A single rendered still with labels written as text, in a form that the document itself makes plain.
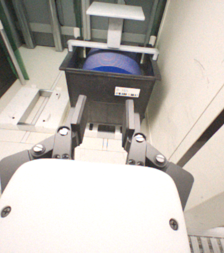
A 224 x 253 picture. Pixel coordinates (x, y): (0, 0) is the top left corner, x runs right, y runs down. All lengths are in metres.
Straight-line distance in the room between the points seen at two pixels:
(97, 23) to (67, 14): 0.17
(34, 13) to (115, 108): 0.86
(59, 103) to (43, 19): 0.63
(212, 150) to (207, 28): 0.20
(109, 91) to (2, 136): 0.40
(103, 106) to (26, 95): 0.36
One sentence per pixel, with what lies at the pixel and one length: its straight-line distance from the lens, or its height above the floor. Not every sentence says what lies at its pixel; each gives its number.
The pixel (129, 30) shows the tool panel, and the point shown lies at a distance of 1.06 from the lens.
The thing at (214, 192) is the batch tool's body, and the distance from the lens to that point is 0.25.
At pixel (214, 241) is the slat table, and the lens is 0.64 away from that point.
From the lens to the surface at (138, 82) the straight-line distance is 0.37.
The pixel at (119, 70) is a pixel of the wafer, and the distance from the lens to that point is 0.39.
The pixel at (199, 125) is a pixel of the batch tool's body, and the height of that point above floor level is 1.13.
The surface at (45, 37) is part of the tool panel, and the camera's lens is 1.18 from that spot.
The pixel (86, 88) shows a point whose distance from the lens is 0.39.
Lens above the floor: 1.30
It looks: 49 degrees down
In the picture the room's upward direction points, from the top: 7 degrees clockwise
